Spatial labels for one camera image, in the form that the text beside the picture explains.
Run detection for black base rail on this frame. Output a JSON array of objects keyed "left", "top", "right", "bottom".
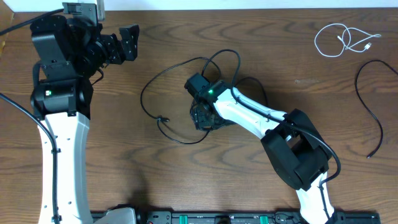
[{"left": 135, "top": 208, "right": 381, "bottom": 224}]

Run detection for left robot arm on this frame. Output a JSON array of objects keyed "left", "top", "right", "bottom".
[{"left": 30, "top": 1, "right": 139, "bottom": 223}]

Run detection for black usb cable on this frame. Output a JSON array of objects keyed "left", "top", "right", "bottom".
[{"left": 139, "top": 57, "right": 269, "bottom": 146}]

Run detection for right camera cable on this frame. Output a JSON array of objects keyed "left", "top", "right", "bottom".
[{"left": 201, "top": 49, "right": 342, "bottom": 218}]

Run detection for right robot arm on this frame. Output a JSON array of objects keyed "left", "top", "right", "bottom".
[{"left": 184, "top": 73, "right": 336, "bottom": 223}]

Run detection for camera cable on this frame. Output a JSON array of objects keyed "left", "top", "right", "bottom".
[
  {"left": 201, "top": 49, "right": 342, "bottom": 218},
  {"left": 0, "top": 8, "right": 65, "bottom": 224}
]

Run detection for left camera cable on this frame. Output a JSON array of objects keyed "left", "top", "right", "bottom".
[{"left": 0, "top": 8, "right": 65, "bottom": 224}]

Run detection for white usb cable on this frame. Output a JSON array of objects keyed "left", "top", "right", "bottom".
[{"left": 313, "top": 23, "right": 382, "bottom": 58}]

